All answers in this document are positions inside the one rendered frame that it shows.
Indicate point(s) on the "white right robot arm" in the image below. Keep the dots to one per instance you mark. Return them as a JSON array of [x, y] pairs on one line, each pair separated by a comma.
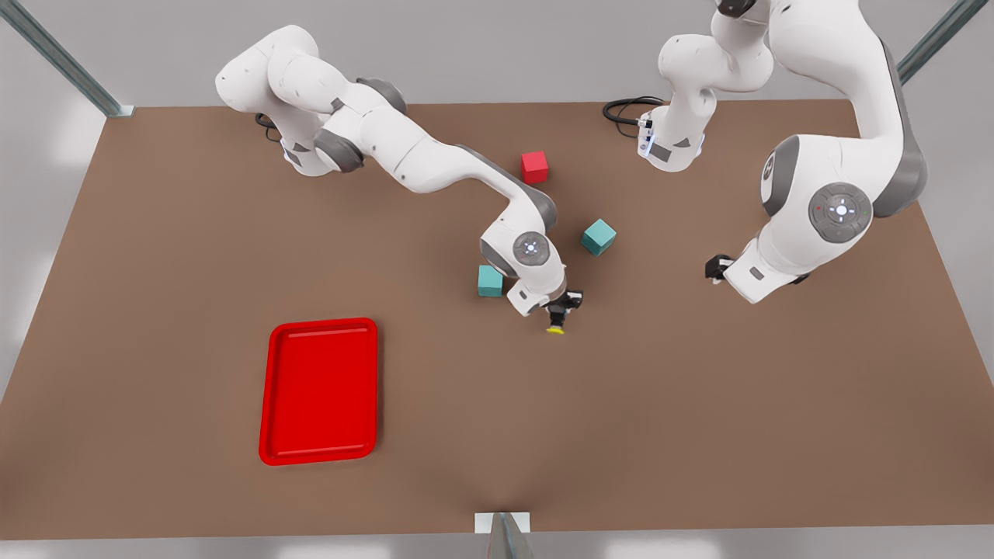
[[411, 155]]

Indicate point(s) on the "silver frame post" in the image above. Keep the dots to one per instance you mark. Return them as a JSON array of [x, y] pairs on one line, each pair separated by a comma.
[[62, 58], [932, 39], [503, 534]]

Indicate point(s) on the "teal cube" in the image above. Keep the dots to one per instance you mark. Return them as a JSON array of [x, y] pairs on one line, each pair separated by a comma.
[[598, 237], [489, 282]]

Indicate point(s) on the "red cube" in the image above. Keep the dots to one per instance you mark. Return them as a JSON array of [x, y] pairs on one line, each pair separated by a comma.
[[534, 167]]

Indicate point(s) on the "red plastic tray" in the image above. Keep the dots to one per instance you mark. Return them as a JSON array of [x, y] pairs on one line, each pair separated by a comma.
[[319, 390]]

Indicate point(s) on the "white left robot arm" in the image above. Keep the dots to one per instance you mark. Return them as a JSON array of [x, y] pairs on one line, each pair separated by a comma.
[[823, 210]]

